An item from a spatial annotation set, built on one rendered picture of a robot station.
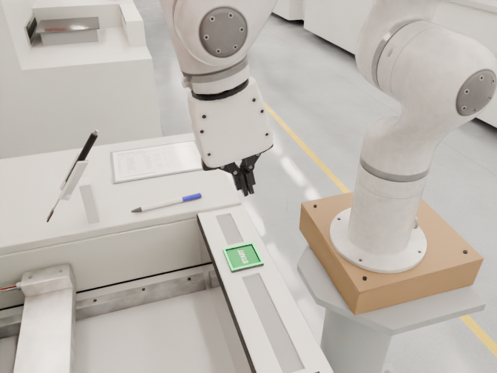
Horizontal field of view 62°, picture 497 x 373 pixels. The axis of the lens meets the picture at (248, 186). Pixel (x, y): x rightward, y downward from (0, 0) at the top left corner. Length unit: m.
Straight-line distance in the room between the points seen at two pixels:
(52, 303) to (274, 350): 0.41
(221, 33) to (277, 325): 0.40
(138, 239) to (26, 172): 0.34
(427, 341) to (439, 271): 1.08
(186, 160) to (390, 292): 0.52
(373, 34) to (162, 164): 0.53
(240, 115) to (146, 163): 0.48
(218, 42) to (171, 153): 0.63
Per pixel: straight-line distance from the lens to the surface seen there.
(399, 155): 0.71
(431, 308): 0.90
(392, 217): 0.78
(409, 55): 0.64
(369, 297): 0.82
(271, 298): 0.65
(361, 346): 1.01
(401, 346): 1.89
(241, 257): 0.71
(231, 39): 0.41
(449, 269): 0.89
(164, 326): 0.81
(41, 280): 0.83
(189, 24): 0.41
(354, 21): 5.28
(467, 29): 3.93
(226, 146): 0.55
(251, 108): 0.54
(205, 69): 0.50
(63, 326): 0.78
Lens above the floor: 1.45
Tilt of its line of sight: 33 degrees down
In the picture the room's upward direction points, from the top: straight up
